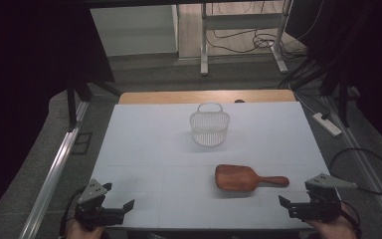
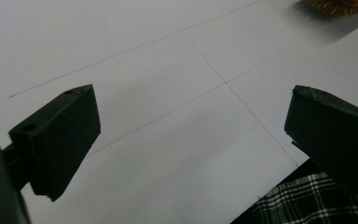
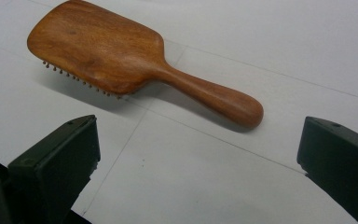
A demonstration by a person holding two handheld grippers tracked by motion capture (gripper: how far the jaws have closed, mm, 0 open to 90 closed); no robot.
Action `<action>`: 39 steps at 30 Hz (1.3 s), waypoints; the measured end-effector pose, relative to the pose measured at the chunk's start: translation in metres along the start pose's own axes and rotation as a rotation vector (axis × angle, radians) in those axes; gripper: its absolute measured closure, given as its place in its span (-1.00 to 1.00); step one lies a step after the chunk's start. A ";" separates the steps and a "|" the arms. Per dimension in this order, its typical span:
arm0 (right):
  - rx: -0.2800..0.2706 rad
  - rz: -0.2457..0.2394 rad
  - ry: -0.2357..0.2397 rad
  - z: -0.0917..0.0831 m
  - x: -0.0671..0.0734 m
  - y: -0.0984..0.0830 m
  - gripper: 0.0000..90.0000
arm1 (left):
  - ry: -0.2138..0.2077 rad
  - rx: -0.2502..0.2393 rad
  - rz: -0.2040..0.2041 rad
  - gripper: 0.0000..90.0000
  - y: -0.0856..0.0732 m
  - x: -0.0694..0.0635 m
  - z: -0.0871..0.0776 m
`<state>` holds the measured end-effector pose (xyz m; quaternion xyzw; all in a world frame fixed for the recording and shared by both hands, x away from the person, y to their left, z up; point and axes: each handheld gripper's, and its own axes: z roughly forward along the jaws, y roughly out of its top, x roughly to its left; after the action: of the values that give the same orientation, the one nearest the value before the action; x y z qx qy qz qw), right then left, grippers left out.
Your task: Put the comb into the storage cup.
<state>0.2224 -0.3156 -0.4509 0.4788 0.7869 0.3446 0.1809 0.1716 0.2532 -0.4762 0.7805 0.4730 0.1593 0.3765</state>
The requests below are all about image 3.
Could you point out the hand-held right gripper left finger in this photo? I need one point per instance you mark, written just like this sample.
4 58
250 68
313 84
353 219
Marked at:
56 168

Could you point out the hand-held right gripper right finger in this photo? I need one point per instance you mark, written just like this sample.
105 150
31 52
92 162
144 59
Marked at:
341 165

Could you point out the wooden paddle hairbrush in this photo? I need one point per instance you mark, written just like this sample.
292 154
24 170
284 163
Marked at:
105 53

